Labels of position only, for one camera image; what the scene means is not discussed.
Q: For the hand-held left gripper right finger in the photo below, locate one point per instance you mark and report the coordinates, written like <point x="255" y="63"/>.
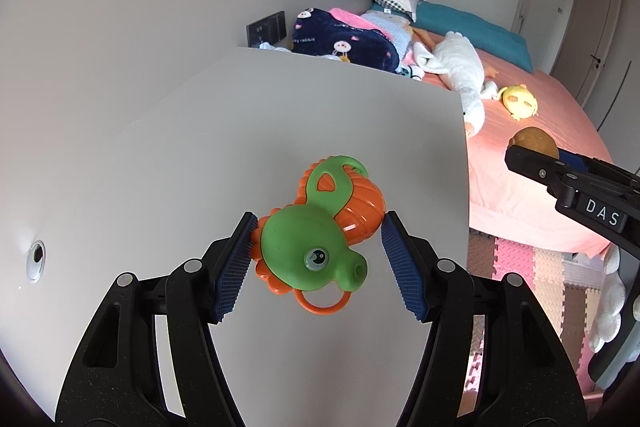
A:
<point x="404" y="267"/>

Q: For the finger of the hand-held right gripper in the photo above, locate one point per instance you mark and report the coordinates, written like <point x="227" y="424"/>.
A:
<point x="600" y="172"/>
<point x="545" y="172"/>

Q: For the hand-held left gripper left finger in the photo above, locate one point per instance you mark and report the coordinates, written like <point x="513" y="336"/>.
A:
<point x="235" y="267"/>

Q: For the brown round object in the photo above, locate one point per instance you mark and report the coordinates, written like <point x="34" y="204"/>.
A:
<point x="532" y="141"/>

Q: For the green orange plastic toy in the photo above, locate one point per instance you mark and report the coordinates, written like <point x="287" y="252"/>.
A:
<point x="300" y="247"/>

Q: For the bed with pink sheet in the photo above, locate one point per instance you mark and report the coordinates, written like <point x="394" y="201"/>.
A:
<point x="510" y="202"/>

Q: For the yellow chick plush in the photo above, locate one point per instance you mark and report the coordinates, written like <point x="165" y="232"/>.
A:
<point x="520" y="102"/>

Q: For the colourful foam floor mat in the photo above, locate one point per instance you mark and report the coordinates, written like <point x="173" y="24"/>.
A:
<point x="545" y="272"/>

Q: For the white goose plush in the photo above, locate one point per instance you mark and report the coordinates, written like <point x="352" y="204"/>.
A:
<point x="460" y="67"/>

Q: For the teal pillow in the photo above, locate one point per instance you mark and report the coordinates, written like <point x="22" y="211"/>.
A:
<point x="475" y="32"/>

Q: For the white cartoon printed cloth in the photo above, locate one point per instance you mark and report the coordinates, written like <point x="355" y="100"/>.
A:
<point x="412" y="72"/>

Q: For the round metal grommet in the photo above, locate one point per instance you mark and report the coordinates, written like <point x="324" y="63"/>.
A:
<point x="36" y="261"/>

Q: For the light blue blanket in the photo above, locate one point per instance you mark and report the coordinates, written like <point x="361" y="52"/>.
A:
<point x="395" y="29"/>

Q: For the small white cloth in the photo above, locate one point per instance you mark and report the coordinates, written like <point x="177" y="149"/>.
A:
<point x="275" y="47"/>

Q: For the navy printed blanket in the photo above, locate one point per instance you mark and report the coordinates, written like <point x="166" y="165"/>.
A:
<point x="340" y="37"/>

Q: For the pink blanket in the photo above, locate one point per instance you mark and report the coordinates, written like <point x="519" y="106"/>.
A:
<point x="345" y="16"/>

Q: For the black wall switch panel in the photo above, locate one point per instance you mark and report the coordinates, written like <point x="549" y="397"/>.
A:
<point x="265" y="29"/>

